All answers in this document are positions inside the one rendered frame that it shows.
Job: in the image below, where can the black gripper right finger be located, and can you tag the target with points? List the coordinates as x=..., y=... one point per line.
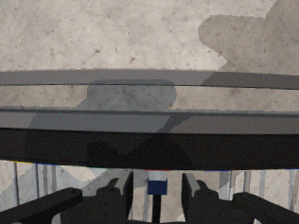
x=206, y=208

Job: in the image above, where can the black cable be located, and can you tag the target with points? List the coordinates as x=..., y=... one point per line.
x=156, y=209

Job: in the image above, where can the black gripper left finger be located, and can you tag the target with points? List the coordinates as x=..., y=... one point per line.
x=74, y=208

